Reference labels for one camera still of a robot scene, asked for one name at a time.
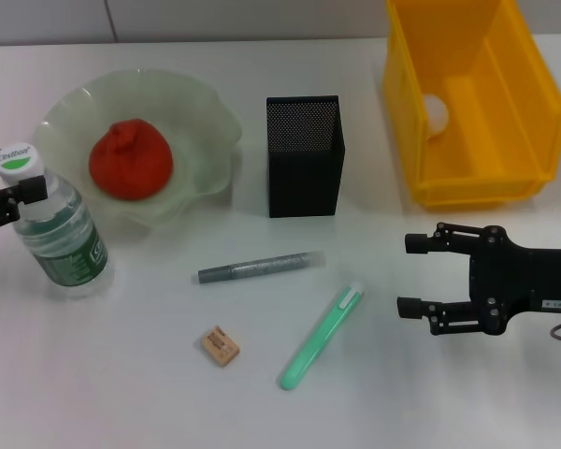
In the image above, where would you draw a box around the white paper ball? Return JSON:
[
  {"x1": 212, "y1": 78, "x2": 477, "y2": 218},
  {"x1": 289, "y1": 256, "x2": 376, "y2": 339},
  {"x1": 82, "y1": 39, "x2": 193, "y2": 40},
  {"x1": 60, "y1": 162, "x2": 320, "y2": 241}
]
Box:
[{"x1": 423, "y1": 93, "x2": 450, "y2": 137}]

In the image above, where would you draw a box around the clear green-label water bottle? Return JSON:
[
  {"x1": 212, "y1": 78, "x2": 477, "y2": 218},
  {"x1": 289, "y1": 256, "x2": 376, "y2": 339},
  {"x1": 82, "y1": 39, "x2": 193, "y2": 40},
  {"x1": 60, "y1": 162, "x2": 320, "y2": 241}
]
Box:
[{"x1": 0, "y1": 142, "x2": 111, "y2": 300}]

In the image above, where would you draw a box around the black mesh pen holder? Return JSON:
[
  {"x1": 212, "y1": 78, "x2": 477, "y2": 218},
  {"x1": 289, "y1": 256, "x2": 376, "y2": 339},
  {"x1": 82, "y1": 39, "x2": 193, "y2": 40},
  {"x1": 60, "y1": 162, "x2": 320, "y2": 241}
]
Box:
[{"x1": 266, "y1": 95, "x2": 346, "y2": 219}]

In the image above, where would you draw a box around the grey marker pen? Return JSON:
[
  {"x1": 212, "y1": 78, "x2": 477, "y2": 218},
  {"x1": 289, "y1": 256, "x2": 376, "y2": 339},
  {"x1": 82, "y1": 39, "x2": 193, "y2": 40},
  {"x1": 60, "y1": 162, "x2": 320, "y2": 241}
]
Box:
[{"x1": 196, "y1": 251, "x2": 326, "y2": 285}]

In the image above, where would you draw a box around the pale green glass fruit plate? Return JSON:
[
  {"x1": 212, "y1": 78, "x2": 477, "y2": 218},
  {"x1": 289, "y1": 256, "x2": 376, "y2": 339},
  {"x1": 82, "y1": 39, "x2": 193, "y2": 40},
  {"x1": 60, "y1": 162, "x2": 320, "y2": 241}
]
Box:
[{"x1": 31, "y1": 68, "x2": 243, "y2": 233}]

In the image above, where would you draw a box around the orange fruit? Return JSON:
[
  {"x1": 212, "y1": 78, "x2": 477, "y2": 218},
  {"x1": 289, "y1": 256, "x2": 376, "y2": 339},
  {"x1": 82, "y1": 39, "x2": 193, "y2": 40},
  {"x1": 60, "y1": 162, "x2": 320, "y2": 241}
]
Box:
[{"x1": 88, "y1": 119, "x2": 174, "y2": 202}]

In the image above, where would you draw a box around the yellow plastic bin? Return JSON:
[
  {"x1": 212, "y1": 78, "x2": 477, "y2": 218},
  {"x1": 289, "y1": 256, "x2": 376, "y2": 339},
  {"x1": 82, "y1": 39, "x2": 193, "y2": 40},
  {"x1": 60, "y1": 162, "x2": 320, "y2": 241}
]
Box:
[{"x1": 381, "y1": 0, "x2": 561, "y2": 211}]

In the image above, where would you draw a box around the mint green pen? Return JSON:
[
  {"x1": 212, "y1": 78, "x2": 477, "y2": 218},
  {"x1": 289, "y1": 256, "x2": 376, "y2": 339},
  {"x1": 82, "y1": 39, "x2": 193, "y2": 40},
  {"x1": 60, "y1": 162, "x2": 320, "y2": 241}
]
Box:
[{"x1": 280, "y1": 280, "x2": 366, "y2": 392}]

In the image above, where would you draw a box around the beige eraser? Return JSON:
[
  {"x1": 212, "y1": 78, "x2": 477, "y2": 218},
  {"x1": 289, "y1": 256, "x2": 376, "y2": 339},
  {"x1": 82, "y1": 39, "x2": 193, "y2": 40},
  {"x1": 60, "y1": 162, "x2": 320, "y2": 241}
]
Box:
[{"x1": 199, "y1": 326, "x2": 241, "y2": 369}]

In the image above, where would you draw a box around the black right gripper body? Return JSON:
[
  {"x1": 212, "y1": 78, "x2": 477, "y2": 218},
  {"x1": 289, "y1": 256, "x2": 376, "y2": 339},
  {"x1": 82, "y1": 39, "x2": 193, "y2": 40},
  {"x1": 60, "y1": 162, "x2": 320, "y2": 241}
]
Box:
[{"x1": 467, "y1": 225, "x2": 561, "y2": 337}]

